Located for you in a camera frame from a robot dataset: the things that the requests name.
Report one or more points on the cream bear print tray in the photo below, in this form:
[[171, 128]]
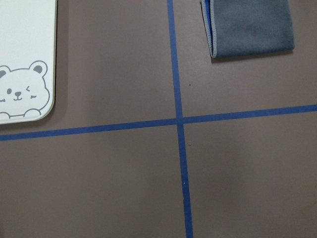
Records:
[[27, 59]]

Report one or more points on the folded grey cloth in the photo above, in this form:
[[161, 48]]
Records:
[[237, 28]]

